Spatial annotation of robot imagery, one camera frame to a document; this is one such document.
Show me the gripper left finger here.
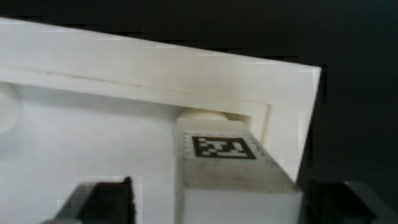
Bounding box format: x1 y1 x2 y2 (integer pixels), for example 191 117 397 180
41 177 137 224

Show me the white table leg with tag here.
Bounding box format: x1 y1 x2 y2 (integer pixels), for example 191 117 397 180
175 109 303 224

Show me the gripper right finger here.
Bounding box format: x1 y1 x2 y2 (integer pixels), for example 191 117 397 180
301 181 398 224

